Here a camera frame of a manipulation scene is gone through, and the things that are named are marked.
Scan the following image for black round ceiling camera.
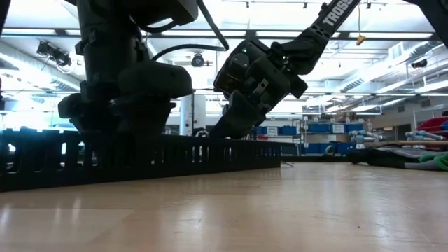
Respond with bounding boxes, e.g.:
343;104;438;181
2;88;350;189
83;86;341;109
174;52;214;69

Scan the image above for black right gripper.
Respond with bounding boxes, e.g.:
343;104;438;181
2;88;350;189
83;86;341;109
209;57;309;139

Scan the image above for black aluminium table frame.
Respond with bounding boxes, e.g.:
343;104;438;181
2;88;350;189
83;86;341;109
281;155;351;163

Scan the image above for black mounted camera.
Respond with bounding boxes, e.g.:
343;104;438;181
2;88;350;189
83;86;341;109
36;40;74;68

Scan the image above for blue storage bins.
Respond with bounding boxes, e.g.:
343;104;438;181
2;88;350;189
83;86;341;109
254;122;365;155

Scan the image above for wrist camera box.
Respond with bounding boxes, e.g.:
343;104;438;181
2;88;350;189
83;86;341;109
129;0;200;29
213;52;251;95

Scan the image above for black slotted cable duct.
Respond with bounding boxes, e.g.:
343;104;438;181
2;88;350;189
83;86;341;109
0;127;283;193

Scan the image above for red storage bin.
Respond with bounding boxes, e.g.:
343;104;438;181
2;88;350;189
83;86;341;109
416;115;448;133

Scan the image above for white building column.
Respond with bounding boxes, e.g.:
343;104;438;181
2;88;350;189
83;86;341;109
178;93;208;137

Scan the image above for wooden workbench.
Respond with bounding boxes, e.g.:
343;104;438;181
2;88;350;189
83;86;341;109
363;139;448;148

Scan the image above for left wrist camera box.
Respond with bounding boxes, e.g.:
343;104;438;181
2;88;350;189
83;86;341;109
129;0;200;29

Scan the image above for grey blue rolled tube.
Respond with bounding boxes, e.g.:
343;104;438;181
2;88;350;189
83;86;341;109
405;129;446;141
348;129;383;145

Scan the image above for black camera cable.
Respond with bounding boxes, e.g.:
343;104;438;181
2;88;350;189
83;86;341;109
139;0;231;63

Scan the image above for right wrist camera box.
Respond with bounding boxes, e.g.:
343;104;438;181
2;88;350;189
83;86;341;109
213;52;251;95

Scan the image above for long light bar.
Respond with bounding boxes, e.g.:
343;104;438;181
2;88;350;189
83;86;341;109
0;28;448;41

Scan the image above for yellow hanging pendant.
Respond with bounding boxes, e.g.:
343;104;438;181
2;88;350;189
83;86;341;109
356;0;368;46

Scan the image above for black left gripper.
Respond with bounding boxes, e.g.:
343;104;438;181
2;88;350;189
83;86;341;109
57;61;194;137

